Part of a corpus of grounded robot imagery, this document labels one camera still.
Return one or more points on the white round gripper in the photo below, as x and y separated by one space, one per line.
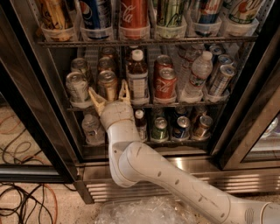
117 112

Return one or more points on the clear water bottle bottom shelf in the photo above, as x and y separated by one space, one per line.
93 130

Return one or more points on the green can bottom shelf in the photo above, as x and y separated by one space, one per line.
159 130

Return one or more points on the middle wire shelf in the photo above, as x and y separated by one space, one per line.
169 105

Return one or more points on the white green can rear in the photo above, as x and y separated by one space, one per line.
80 65

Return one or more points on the yellow can top shelf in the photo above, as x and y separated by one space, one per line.
55 14

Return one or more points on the clear water bottle middle shelf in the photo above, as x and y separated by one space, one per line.
200 70

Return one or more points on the brown tea bottle shelf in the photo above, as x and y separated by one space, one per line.
137 74
141 124

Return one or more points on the red cola can top shelf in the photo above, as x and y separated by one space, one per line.
134 16

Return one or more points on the brown tea bottle middle shelf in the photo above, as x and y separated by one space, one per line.
137 74

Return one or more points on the blue pepsi can top shelf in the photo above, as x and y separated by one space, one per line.
96 13

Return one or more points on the right glass fridge door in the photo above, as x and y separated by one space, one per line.
241 145

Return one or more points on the blue can bottom shelf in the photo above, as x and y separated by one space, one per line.
181 128

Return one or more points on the silver energy can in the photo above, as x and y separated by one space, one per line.
223 77
216 50
223 59

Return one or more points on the clear water bottle shelf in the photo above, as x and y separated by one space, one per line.
93 130
200 70

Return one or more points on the white green can top shelf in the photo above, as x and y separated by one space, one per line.
243 12

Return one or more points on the red cola can rear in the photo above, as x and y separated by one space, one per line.
162 61

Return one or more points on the left glass fridge door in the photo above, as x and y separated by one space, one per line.
32 82

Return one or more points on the silver energy can rear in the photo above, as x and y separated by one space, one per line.
216 50

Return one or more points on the orange soda can rear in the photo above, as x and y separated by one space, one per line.
109 51

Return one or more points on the orange soda can front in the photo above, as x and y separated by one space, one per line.
107 85

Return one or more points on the clear plastic bag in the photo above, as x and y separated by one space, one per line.
153 210

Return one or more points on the silver energy can front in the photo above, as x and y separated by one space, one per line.
223 77

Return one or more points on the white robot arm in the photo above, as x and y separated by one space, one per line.
132 161

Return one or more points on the wire shelf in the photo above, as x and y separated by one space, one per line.
169 105
148 42

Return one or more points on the steel fridge vent grille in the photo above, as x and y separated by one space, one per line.
94 183

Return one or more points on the brown tea bottle bottom shelf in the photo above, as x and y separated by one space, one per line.
141 124

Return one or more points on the glass fridge door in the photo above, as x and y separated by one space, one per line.
32 82
241 145

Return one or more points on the orange brown can bottom shelf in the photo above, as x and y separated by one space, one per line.
201 130

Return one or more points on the white green can front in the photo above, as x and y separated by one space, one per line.
77 87

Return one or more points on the orange soda can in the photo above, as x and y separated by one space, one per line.
107 85
109 51
106 63

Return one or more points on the red bull can top shelf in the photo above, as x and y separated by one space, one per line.
207 11

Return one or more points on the top wire shelf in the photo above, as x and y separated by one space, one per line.
148 42

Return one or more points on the red cola can front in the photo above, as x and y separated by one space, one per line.
165 83

